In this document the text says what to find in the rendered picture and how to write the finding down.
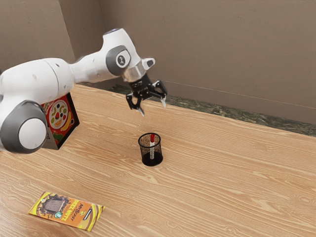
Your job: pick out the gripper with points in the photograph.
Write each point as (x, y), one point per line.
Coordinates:
(141, 87)

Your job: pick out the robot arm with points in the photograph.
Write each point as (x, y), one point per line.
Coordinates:
(51, 74)

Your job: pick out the red and white pen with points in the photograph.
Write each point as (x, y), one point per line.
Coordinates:
(152, 146)

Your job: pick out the black mesh pen holder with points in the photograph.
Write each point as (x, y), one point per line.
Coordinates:
(150, 149)

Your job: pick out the red fruit print box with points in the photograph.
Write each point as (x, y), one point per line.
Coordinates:
(61, 118)

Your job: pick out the yellow brown chocolate bar packet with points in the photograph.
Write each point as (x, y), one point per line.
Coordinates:
(66, 210)

